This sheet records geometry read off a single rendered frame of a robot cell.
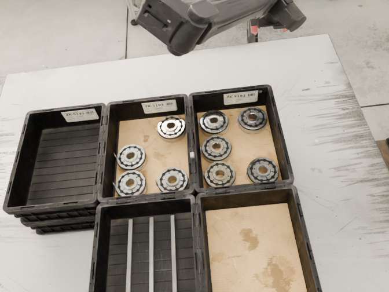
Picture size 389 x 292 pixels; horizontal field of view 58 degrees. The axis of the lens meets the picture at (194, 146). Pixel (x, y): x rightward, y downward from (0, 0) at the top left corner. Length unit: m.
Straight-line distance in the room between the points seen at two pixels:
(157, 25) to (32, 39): 2.74
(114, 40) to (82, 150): 1.84
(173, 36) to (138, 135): 0.66
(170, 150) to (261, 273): 0.52
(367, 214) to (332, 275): 0.25
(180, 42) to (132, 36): 2.36
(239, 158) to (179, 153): 0.22
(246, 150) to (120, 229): 0.50
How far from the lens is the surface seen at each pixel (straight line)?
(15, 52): 3.38
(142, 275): 1.12
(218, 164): 1.19
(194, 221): 1.04
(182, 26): 0.72
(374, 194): 1.40
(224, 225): 1.13
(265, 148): 1.26
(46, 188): 1.34
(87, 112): 1.37
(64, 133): 1.45
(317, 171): 1.39
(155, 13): 0.73
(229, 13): 0.85
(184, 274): 1.09
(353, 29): 3.09
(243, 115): 1.30
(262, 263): 1.10
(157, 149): 1.28
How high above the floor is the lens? 1.89
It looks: 57 degrees down
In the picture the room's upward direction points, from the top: 10 degrees counter-clockwise
